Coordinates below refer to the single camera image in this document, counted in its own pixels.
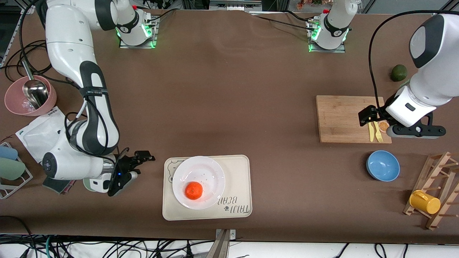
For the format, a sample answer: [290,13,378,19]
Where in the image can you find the yellow plastic fork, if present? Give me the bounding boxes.
[373,121,384,143]

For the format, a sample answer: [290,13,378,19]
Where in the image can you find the white plastic bag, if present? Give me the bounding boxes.
[15,114,74,164]

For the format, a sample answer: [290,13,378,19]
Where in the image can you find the teal cable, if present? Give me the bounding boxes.
[45,235,56,258]

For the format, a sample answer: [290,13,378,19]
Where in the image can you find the blue bowl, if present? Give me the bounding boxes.
[366,150,401,182]

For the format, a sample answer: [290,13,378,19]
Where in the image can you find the wooden cutting board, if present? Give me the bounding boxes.
[316,95,392,144]

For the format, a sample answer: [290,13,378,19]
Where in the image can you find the yellow mug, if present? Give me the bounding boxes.
[409,190,441,215]

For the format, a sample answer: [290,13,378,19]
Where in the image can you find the tangled black cables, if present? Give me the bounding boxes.
[0,215,409,258]

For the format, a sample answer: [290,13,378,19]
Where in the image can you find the white wire cup rack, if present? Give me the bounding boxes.
[0,142,33,200]

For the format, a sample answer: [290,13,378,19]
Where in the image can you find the cream bear print tray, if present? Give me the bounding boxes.
[162,155,252,221]

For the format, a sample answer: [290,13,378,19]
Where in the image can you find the pale green cup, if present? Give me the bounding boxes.
[0,158,26,181]

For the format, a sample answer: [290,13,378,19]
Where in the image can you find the wooden mug rack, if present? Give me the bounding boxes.
[403,152,459,230]

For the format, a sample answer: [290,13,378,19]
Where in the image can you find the coiled black cable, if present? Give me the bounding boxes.
[3,39,54,83]

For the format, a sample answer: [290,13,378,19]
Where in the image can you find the white round plate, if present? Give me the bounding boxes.
[172,156,226,210]

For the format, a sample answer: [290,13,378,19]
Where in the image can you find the dark green avocado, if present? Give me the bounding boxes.
[390,64,408,82]

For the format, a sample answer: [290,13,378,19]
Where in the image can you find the orange fruit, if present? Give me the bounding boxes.
[185,181,203,200]

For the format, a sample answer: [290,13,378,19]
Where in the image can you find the light blue cup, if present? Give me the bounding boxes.
[0,145,18,161]

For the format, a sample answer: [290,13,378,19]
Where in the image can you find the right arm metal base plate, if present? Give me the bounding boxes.
[119,16,158,49]

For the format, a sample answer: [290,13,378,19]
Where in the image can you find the folded dark grey cloth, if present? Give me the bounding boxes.
[42,177,76,195]

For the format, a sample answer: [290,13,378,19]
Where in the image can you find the grey metal box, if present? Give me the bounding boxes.
[210,0,262,10]

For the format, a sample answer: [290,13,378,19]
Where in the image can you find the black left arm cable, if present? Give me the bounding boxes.
[369,14,442,109]

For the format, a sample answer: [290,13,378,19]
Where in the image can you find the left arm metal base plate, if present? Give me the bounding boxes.
[308,18,346,53]

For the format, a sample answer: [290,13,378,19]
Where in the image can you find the shiny metal scoop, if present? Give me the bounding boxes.
[22,60,49,110]

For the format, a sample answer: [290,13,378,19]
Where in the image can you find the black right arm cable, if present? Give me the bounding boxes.
[64,97,130,180]

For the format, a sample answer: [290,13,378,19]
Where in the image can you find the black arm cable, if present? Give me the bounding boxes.
[369,14,442,109]
[64,97,130,180]

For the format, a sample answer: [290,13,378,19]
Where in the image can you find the pink bowl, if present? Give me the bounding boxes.
[4,75,57,117]

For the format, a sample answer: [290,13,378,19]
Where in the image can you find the black base power cable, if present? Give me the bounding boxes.
[145,9,176,24]
[251,11,316,29]

